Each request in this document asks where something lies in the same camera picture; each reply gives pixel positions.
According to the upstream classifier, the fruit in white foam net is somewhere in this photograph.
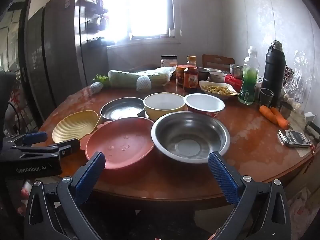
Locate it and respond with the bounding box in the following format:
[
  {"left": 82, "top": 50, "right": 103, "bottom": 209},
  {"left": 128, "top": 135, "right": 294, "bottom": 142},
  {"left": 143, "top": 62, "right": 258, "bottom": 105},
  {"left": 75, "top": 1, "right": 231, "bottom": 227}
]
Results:
[
  {"left": 90, "top": 81, "right": 104, "bottom": 92},
  {"left": 136, "top": 76, "right": 152, "bottom": 91}
]

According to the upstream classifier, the silver digital scale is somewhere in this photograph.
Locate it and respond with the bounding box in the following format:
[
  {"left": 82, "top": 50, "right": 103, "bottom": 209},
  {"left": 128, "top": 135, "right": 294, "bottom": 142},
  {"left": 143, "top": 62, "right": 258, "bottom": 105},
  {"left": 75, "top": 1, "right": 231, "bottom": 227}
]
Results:
[{"left": 277, "top": 129, "right": 315, "bottom": 148}]

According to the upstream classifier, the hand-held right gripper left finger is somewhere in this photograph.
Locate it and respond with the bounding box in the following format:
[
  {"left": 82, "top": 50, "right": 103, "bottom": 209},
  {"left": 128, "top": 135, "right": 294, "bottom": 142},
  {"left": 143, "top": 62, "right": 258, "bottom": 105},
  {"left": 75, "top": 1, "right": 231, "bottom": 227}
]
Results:
[{"left": 24, "top": 151, "right": 107, "bottom": 240}]

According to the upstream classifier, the clear plastic cup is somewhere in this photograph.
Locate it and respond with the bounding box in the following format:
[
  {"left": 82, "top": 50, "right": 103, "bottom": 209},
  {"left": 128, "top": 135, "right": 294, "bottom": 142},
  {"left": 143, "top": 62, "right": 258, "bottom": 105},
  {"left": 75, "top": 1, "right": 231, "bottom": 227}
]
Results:
[{"left": 259, "top": 88, "right": 275, "bottom": 107}]

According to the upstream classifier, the red tissue pack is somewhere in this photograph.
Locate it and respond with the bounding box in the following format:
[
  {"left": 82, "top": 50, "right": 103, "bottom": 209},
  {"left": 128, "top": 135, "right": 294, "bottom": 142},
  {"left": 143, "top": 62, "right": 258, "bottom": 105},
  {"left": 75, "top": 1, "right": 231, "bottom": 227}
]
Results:
[{"left": 224, "top": 74, "right": 243, "bottom": 92}]

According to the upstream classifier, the clear patterned plastic bag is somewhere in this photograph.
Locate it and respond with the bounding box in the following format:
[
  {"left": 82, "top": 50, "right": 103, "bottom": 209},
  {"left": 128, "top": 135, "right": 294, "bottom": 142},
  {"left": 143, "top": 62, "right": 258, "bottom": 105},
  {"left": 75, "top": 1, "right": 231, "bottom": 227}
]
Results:
[{"left": 284, "top": 51, "right": 313, "bottom": 105}]

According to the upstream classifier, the green lettuce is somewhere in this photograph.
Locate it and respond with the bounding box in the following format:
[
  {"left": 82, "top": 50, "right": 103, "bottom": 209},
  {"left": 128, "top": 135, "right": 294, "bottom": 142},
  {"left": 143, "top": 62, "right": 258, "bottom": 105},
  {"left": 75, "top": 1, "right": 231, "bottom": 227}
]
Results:
[{"left": 94, "top": 74, "right": 110, "bottom": 87}]

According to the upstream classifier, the red instant noodle bowl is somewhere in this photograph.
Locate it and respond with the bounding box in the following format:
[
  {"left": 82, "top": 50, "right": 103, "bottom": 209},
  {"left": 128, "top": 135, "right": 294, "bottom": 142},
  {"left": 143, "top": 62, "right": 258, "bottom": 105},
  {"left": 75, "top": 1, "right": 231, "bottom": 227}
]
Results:
[{"left": 184, "top": 93, "right": 225, "bottom": 117}]

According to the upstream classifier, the sauce bottle with orange cap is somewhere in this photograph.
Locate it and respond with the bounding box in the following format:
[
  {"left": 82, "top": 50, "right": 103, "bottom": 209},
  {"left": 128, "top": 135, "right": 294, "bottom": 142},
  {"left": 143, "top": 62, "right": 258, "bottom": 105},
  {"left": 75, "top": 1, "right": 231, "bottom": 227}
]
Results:
[{"left": 184, "top": 56, "right": 199, "bottom": 92}]

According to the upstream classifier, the yellow shell-shaped plate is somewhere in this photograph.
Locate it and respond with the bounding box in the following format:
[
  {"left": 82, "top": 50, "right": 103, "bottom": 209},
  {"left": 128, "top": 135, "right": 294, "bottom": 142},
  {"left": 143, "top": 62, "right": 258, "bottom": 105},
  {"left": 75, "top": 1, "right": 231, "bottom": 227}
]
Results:
[{"left": 52, "top": 110, "right": 101, "bottom": 143}]

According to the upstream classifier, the black thermos flask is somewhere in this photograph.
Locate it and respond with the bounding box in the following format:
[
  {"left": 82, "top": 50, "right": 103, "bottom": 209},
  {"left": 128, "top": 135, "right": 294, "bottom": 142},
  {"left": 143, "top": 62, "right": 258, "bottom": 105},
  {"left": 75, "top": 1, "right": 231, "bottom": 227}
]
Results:
[{"left": 261, "top": 40, "right": 286, "bottom": 105}]

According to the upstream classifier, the bright window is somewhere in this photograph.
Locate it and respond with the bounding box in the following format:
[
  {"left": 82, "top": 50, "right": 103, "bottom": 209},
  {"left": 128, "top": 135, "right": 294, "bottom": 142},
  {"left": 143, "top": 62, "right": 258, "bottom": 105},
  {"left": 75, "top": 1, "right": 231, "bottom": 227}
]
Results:
[{"left": 100, "top": 0, "right": 182, "bottom": 40}]

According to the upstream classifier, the grey refrigerator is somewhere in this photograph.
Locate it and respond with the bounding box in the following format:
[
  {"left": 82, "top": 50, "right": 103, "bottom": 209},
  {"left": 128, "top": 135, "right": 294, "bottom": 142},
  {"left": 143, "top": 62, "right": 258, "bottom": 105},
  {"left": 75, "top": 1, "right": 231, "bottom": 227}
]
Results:
[{"left": 24, "top": 0, "right": 109, "bottom": 123}]

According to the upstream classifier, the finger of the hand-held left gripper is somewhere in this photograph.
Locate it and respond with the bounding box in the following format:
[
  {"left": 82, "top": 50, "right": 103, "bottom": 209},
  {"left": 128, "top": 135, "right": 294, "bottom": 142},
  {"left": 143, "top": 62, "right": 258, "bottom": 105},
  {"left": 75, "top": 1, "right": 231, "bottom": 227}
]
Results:
[
  {"left": 4, "top": 138, "right": 81, "bottom": 159},
  {"left": 5, "top": 131, "right": 48, "bottom": 147}
]

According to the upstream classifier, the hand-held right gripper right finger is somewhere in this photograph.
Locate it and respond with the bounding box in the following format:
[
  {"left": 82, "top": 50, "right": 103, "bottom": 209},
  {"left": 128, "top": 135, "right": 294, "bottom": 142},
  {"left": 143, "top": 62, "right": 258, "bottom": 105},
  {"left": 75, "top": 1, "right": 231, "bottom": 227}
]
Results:
[{"left": 207, "top": 151, "right": 292, "bottom": 240}]

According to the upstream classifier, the pink plate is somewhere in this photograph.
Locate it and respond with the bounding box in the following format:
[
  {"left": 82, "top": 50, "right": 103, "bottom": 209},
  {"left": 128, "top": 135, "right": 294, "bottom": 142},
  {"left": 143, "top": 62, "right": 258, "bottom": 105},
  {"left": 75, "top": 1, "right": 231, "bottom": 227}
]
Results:
[{"left": 85, "top": 117, "right": 155, "bottom": 170}]

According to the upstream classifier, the small steel bowl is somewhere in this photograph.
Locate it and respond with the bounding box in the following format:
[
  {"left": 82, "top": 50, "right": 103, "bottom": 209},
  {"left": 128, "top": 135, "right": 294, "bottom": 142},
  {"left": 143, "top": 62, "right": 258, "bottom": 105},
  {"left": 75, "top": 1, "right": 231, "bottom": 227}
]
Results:
[{"left": 196, "top": 67, "right": 211, "bottom": 80}]

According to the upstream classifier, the black wire shelf rack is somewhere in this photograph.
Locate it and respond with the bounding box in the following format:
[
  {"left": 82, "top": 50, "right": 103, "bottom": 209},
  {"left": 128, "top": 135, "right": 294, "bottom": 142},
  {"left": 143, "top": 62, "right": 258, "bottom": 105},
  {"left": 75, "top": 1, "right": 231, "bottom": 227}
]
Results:
[{"left": 80, "top": 0, "right": 108, "bottom": 45}]

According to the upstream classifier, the yellow bowl with handle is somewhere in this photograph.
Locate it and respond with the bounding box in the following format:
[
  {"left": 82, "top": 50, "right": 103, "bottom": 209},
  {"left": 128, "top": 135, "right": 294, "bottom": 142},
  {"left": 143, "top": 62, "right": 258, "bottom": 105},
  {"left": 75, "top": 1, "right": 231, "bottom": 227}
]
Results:
[{"left": 143, "top": 92, "right": 186, "bottom": 121}]

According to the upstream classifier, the shallow steel plate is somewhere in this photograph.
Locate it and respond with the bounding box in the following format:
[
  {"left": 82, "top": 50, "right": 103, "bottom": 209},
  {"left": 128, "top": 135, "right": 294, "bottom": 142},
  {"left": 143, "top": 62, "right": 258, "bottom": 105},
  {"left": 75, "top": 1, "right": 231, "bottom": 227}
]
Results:
[{"left": 100, "top": 97, "right": 146, "bottom": 120}]

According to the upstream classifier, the white dish with food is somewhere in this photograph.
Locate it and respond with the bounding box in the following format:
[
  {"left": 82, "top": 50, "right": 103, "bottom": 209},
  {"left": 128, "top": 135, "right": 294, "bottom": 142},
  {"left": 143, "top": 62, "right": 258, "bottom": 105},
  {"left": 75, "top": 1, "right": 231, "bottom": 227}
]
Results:
[{"left": 199, "top": 80, "right": 240, "bottom": 97}]

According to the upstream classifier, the green liquid plastic bottle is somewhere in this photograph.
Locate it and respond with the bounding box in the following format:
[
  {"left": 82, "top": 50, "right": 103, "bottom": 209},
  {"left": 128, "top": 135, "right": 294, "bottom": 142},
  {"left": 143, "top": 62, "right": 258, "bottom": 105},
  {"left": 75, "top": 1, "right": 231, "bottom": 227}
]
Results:
[{"left": 238, "top": 46, "right": 259, "bottom": 105}]

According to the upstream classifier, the wrapped napa cabbage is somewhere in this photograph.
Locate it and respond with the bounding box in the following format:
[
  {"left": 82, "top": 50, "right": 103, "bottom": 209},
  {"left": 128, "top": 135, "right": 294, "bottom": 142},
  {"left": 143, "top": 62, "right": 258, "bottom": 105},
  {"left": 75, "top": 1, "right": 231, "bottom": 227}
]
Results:
[{"left": 108, "top": 67, "right": 175, "bottom": 89}]

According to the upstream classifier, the tiny steel cup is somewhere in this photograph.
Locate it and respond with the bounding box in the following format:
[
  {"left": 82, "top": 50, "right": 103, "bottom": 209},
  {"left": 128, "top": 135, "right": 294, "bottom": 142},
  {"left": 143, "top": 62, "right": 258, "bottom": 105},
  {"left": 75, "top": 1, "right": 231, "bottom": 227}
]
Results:
[{"left": 279, "top": 101, "right": 293, "bottom": 119}]

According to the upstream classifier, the red sauce jar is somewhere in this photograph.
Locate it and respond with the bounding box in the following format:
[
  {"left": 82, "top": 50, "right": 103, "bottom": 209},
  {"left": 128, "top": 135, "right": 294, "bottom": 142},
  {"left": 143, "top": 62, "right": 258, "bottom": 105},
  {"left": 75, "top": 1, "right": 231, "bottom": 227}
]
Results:
[{"left": 176, "top": 65, "right": 188, "bottom": 85}]

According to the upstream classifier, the white ceramic bowl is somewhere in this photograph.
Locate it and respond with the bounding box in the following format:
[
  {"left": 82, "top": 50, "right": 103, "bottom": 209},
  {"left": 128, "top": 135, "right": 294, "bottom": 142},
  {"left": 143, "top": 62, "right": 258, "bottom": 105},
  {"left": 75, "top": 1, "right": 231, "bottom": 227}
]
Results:
[{"left": 209, "top": 71, "right": 227, "bottom": 83}]

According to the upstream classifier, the large steel bowl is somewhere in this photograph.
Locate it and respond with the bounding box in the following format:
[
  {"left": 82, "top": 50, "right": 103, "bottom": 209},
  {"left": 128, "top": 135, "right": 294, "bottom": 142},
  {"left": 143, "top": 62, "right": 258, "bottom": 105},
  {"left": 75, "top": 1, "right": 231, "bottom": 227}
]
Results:
[{"left": 151, "top": 112, "right": 230, "bottom": 164}]

